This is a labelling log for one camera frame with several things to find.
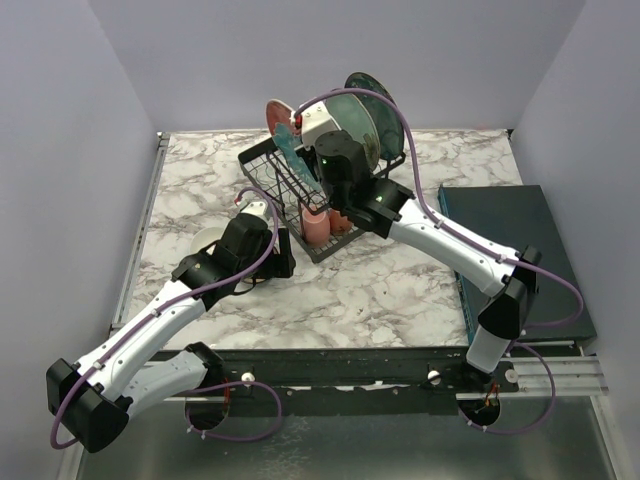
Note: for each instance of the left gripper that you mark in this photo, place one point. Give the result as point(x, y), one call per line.
point(280, 265)

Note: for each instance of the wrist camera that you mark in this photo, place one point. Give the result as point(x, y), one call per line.
point(257, 208)
point(313, 122)

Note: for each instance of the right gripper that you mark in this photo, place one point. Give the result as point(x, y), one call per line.
point(306, 155)

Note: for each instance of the left aluminium rail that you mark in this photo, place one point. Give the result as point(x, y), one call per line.
point(126, 292)

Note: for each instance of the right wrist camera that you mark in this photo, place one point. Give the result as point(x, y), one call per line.
point(313, 122)

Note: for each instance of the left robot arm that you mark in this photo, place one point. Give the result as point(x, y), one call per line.
point(96, 396)

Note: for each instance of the blue network switch box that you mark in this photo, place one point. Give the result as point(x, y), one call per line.
point(519, 217)

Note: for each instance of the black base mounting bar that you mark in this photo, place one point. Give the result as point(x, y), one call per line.
point(361, 381)

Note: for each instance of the dark bowl cream inside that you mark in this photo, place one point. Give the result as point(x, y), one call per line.
point(253, 280)

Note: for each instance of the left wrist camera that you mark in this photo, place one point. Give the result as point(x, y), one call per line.
point(257, 208)

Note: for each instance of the pink printed coffee mug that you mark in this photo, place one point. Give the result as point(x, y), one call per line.
point(339, 224)

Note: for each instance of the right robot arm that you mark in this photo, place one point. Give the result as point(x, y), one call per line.
point(506, 276)

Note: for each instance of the white small bowl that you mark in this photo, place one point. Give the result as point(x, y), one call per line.
point(205, 238)

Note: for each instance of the blue ceramic plate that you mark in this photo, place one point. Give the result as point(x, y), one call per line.
point(389, 128)

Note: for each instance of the light blue floral plate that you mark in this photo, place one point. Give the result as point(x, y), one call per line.
point(351, 116)

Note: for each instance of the plain pink mug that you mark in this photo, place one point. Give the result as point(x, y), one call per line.
point(315, 227)

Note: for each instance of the red plate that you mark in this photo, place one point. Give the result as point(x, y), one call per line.
point(287, 138)

